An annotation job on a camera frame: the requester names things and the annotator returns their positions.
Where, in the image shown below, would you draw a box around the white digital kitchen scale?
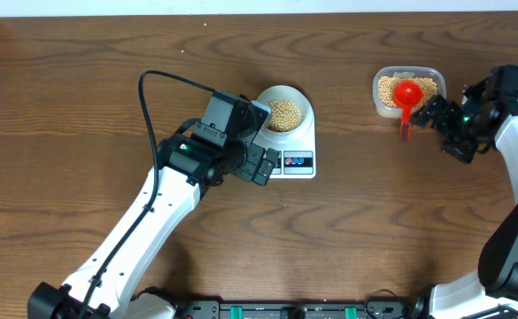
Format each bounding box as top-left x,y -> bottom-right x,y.
254,115 -> 316,179

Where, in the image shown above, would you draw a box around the clear plastic soybean container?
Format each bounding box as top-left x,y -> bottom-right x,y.
373,66 -> 447,119

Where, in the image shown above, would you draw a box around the grey round bowl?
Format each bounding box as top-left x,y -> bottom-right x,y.
257,85 -> 313,136

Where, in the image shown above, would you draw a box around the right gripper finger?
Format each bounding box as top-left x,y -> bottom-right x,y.
442,140 -> 477,164
409,95 -> 448,128

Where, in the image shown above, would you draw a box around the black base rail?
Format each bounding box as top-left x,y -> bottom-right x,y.
134,287 -> 432,319

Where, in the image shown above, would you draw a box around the orange plastic scoop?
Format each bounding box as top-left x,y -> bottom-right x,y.
392,80 -> 423,142

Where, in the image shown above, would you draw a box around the soybeans in bowl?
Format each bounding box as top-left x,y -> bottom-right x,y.
267,99 -> 302,132

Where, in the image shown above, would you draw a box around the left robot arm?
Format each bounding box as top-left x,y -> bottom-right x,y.
27,132 -> 278,319

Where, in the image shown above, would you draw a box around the left black cable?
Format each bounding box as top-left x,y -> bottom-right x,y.
76,69 -> 218,319

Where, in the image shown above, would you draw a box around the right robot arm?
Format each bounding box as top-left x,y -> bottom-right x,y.
410,65 -> 518,318

